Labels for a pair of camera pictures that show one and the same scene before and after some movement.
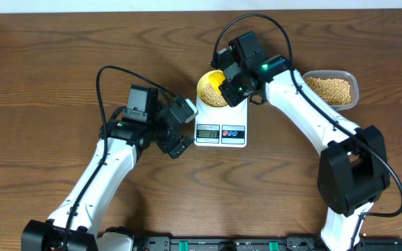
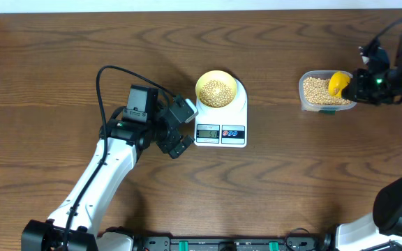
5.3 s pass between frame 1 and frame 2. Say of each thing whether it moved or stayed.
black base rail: stayed
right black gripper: moved
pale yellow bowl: stayed
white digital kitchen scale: stayed
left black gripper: stayed
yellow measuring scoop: moved
